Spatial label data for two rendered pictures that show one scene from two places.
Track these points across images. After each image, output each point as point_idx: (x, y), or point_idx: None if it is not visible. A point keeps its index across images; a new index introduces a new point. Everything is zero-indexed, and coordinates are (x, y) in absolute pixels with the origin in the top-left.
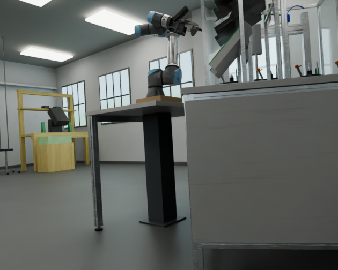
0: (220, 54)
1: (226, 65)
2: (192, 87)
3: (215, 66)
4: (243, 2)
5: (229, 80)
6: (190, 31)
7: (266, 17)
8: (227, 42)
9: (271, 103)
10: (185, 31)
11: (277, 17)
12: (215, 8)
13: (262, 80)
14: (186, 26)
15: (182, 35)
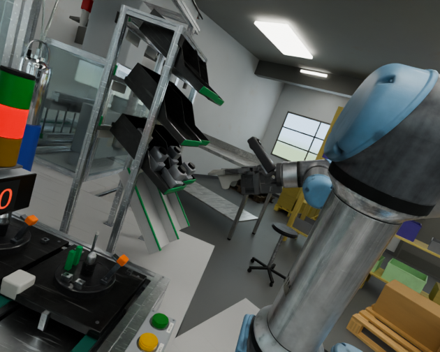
0: (179, 209)
1: (151, 223)
2: (204, 242)
3: (181, 225)
4: (170, 142)
5: (93, 269)
6: (232, 181)
7: (107, 127)
8: (174, 192)
9: None
10: (241, 185)
11: None
12: (198, 139)
13: (66, 234)
14: (239, 177)
15: (246, 194)
